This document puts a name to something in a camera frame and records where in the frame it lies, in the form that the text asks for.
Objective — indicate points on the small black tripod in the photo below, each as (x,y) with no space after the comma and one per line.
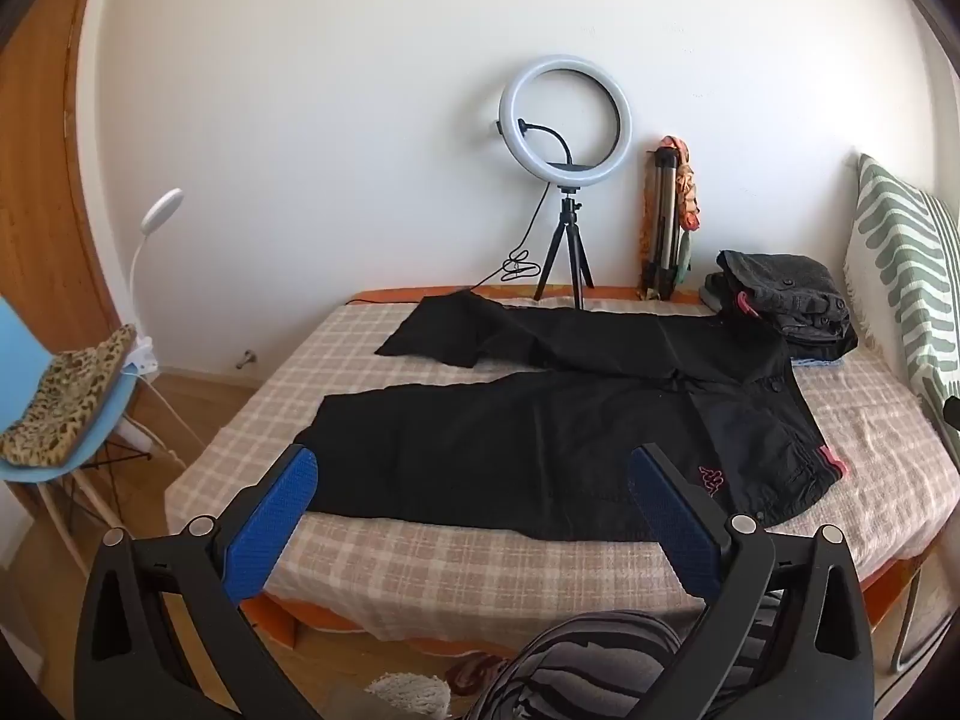
(570,221)

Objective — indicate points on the green white patterned pillow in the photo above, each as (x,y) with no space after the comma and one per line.
(900,255)

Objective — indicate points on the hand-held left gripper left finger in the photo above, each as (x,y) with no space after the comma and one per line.
(274,525)

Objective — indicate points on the beige checked blanket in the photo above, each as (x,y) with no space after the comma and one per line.
(465,562)

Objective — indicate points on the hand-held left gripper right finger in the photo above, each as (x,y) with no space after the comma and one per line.
(675,532)

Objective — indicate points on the black pants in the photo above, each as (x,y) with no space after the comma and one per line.
(525,435)

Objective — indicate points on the folded silver tripod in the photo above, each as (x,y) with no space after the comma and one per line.
(661,210)

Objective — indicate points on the white fringed floor cloth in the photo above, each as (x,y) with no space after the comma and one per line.
(409,694)

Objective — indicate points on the metal chair frame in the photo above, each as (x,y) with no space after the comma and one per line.
(904,615)

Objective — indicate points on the white gooseneck lamp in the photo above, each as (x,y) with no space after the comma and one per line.
(161,210)

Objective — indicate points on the wooden door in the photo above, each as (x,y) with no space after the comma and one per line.
(37,165)

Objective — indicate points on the leopard print cushion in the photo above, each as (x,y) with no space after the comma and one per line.
(60,397)

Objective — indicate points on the metal door stop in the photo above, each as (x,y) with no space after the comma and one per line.
(246,358)

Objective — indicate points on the folded dark grey clothes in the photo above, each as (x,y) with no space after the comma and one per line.
(795,292)

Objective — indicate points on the light blue chair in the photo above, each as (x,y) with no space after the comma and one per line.
(97,420)

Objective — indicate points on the orange patterned scarf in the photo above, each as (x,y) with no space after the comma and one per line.
(688,195)

